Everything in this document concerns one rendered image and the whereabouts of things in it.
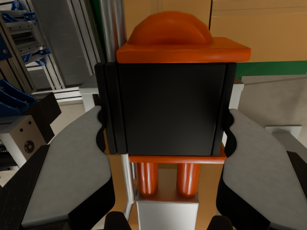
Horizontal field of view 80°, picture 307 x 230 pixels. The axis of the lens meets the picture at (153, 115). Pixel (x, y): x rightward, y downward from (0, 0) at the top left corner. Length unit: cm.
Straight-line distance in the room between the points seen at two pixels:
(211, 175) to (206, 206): 14
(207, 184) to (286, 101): 128
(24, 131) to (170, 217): 47
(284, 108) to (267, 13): 106
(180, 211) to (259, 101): 152
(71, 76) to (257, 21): 105
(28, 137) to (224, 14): 77
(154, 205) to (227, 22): 75
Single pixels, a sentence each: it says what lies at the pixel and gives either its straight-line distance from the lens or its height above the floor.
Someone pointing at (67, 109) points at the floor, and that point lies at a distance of 171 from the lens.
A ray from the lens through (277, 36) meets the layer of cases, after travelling 93.
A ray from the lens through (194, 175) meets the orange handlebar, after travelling 18.
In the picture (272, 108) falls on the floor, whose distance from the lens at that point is 176.
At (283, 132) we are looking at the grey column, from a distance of 193.
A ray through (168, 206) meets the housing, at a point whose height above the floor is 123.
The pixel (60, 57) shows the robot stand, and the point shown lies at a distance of 132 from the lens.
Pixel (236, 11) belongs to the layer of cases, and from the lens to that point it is 85.
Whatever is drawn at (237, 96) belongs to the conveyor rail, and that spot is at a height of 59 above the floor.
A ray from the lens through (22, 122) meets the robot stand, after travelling 60.
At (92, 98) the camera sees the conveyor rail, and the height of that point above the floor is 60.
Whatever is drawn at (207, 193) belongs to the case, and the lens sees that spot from 67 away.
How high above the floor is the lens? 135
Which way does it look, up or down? 60 degrees down
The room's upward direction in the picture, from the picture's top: 176 degrees counter-clockwise
